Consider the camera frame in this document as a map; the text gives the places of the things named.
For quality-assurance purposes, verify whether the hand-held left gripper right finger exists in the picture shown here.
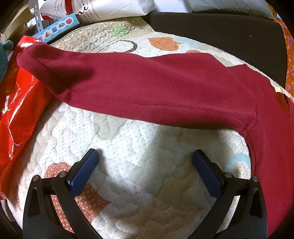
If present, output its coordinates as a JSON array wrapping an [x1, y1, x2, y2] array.
[[192, 149, 269, 239]]

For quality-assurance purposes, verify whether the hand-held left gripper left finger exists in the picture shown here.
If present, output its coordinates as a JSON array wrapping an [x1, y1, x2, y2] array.
[[22, 148, 104, 239]]

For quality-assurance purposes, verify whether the maroon sweatshirt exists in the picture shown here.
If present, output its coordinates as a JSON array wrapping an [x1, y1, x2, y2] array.
[[17, 43, 294, 239]]

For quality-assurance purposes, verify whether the quilted patterned blanket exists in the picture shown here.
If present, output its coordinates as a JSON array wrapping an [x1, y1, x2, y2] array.
[[7, 19, 287, 239]]

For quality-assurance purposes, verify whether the red glossy plastic bag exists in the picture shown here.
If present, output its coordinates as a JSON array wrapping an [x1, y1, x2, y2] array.
[[0, 35, 55, 200]]

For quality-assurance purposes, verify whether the teal plush toy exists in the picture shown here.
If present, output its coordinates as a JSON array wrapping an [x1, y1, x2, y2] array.
[[0, 40, 14, 81]]

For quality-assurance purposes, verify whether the orange floral cloth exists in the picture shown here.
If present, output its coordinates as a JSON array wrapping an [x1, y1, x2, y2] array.
[[273, 17, 294, 101]]

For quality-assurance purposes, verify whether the blue toy box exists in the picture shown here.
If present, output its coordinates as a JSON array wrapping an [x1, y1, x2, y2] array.
[[32, 13, 80, 44]]

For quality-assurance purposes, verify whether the dark brown cushion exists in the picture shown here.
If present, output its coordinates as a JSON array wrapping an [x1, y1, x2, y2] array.
[[147, 12, 288, 85]]

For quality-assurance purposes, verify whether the white printed paper bag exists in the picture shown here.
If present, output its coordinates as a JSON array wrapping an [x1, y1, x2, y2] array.
[[39, 0, 159, 23]]

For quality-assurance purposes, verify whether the brown cardboard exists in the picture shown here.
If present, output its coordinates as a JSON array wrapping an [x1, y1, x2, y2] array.
[[0, 7, 35, 42]]

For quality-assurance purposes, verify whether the grey pillow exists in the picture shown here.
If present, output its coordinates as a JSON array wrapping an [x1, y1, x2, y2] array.
[[186, 0, 275, 20]]

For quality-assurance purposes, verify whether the white perforated metal bracket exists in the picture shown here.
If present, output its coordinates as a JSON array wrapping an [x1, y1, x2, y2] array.
[[32, 2, 45, 38]]

